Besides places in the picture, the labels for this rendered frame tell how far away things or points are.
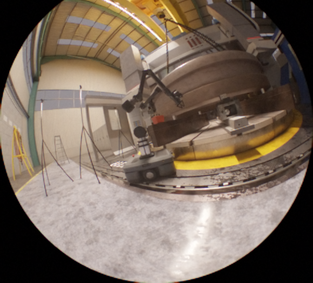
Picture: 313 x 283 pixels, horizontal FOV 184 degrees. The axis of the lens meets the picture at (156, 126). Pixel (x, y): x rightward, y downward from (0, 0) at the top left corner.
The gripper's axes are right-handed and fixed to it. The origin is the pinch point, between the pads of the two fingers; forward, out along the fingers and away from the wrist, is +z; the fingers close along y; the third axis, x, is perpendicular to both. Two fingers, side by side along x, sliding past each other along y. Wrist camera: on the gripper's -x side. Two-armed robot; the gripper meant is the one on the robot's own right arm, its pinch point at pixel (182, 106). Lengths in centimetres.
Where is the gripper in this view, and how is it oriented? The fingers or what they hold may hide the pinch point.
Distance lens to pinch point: 120.2
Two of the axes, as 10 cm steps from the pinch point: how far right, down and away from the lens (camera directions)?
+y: -0.1, 0.4, 10.0
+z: 7.1, 7.0, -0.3
